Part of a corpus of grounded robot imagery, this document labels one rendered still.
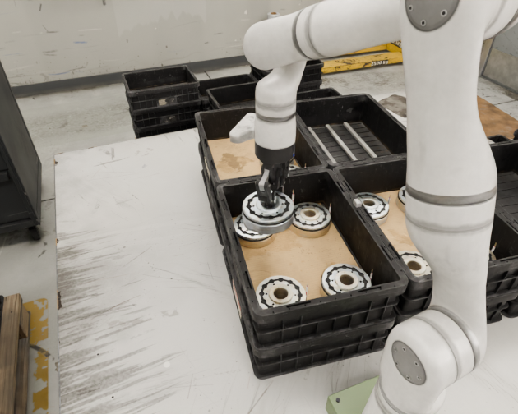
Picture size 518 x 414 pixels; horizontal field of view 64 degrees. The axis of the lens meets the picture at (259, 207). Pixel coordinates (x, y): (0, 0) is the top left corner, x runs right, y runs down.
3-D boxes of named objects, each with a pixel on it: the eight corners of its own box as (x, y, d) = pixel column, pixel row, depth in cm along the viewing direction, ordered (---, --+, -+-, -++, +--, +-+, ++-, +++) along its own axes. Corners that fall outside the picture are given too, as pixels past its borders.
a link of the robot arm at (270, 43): (232, 29, 64) (284, 10, 52) (276, 20, 68) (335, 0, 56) (242, 75, 66) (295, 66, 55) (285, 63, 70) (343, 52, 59)
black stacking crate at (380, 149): (421, 186, 119) (432, 153, 112) (326, 203, 113) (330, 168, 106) (362, 124, 149) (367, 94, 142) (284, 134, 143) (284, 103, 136)
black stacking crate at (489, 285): (522, 292, 89) (545, 256, 82) (399, 322, 83) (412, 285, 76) (422, 187, 119) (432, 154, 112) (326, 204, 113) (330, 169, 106)
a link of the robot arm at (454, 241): (518, 188, 44) (455, 214, 40) (492, 375, 55) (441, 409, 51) (446, 168, 52) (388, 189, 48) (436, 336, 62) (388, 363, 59)
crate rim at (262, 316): (409, 292, 77) (412, 283, 76) (255, 326, 71) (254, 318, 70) (329, 174, 107) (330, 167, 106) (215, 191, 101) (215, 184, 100)
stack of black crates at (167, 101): (194, 129, 283) (187, 64, 254) (206, 150, 261) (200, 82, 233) (135, 140, 271) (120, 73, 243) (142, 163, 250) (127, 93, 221)
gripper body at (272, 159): (286, 150, 71) (284, 194, 77) (302, 128, 77) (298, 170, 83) (247, 142, 73) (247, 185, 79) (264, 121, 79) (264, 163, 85)
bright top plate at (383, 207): (395, 216, 102) (395, 213, 102) (357, 221, 101) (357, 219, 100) (378, 191, 110) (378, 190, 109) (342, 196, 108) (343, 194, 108)
